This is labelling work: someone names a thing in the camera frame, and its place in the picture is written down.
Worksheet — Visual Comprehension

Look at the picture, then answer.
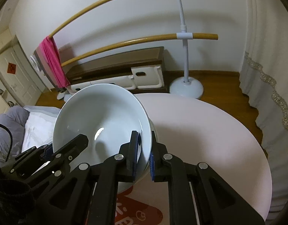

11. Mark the large white bowl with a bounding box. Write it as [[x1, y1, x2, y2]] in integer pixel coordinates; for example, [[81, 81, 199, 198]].
[[52, 83, 152, 180]]

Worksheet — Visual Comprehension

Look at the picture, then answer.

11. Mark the white bed sheet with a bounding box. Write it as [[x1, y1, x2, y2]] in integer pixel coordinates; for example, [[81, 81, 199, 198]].
[[22, 106, 60, 152]]

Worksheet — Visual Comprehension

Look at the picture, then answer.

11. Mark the pink printed table mat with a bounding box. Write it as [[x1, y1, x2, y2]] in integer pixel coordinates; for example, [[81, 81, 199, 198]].
[[115, 94, 272, 224]]

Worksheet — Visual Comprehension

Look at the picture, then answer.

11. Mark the grey pillow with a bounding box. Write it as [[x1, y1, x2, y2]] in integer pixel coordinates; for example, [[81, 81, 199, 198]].
[[0, 106, 29, 167]]

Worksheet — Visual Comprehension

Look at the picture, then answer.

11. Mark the wooden ballet barre stand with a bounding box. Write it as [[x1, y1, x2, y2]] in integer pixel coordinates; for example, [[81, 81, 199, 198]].
[[49, 0, 219, 100]]

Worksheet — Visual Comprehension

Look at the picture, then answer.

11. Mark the red paper door sign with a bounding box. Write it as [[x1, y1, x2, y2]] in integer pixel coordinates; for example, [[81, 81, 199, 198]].
[[7, 62, 17, 75]]

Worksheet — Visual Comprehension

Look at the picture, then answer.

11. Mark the white storage box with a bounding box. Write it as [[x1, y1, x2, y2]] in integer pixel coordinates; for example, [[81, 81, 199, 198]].
[[131, 65, 164, 89]]

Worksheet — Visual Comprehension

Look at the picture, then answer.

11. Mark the dark wood low cabinet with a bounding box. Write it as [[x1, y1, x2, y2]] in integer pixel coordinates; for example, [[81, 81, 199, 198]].
[[66, 47, 168, 94]]

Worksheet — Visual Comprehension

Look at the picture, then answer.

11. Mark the framed panel with fan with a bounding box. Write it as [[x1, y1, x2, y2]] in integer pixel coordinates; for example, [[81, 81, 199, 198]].
[[30, 47, 66, 92]]

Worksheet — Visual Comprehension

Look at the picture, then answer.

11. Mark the white lace curtain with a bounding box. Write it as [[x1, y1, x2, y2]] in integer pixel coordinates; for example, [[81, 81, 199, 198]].
[[240, 0, 288, 220]]

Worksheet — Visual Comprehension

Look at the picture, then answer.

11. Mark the pink towel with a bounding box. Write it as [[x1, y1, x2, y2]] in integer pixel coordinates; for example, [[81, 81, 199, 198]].
[[39, 36, 70, 88]]

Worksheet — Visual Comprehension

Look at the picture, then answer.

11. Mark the black cable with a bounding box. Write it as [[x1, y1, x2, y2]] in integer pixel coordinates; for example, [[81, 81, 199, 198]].
[[0, 122, 13, 163]]

